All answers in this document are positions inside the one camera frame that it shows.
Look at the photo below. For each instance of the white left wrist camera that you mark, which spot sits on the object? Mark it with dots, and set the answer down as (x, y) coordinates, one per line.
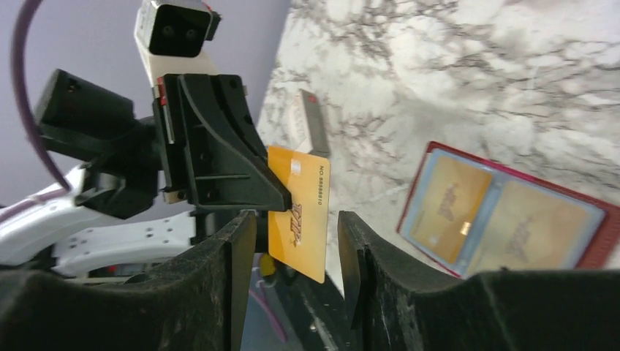
(169, 36)

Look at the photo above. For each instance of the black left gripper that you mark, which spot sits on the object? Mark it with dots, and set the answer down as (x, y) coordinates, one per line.
(219, 164)

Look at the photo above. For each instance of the red leather card holder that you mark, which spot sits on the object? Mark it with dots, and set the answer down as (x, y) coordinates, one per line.
(602, 250)

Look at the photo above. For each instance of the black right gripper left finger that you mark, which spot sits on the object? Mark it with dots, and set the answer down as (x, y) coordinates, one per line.
(195, 301)

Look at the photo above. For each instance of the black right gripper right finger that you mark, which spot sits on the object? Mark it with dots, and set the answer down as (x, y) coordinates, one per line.
(396, 302)

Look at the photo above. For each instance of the small white card box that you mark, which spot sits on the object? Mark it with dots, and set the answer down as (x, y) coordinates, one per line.
(307, 132)

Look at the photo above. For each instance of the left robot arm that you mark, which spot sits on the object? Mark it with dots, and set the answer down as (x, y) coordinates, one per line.
(53, 234)

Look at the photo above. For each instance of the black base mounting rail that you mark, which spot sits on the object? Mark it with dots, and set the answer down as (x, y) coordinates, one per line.
(314, 311)

